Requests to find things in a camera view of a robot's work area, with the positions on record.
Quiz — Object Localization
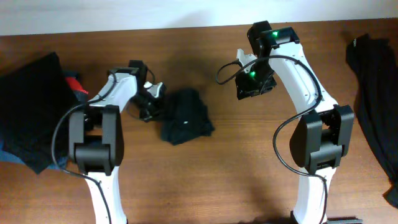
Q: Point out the dark green t-shirt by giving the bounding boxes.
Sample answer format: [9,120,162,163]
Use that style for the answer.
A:
[160,88,215,146]

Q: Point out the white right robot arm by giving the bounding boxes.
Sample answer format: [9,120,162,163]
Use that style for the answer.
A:
[237,23,354,223]

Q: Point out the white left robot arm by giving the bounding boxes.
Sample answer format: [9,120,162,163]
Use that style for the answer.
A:
[68,65,165,223]

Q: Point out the red garment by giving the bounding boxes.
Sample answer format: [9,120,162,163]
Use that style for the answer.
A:
[65,77,88,95]

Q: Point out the black garment at right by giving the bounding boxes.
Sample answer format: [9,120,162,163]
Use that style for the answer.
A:
[346,34,397,208]

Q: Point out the folded black garment stack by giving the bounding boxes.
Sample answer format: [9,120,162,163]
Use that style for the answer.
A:
[1,52,85,174]

